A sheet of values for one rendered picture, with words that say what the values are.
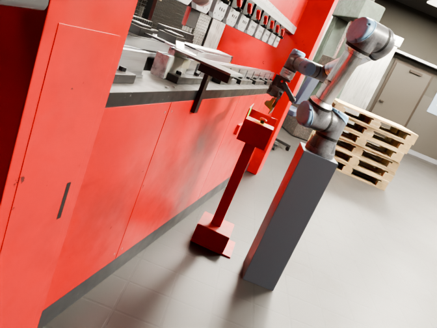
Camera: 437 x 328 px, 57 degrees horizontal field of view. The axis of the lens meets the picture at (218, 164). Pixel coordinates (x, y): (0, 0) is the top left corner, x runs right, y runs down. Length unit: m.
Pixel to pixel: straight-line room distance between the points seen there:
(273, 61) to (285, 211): 2.08
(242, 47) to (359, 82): 5.25
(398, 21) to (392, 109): 2.28
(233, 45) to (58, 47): 3.28
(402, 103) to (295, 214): 10.35
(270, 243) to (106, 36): 1.53
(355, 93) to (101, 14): 8.26
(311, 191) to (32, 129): 1.51
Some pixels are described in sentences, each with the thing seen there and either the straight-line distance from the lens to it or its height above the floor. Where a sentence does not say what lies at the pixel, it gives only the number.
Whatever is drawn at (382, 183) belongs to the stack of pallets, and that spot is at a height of 0.08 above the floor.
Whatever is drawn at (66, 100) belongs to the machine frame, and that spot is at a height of 0.91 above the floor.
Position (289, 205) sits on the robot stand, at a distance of 2.07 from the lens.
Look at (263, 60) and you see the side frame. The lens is 3.91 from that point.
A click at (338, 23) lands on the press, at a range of 7.57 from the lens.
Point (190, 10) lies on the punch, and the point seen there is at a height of 1.16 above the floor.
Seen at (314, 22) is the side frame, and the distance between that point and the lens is 3.87.
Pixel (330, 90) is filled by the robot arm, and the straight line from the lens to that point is 1.90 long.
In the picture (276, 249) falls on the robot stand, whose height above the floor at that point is 0.24.
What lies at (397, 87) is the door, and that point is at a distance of 12.18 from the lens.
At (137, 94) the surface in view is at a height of 0.87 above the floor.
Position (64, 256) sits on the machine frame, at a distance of 1.43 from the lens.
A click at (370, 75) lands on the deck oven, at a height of 1.44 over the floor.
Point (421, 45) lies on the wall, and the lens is 12.35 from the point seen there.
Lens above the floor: 1.14
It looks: 17 degrees down
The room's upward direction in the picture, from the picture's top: 23 degrees clockwise
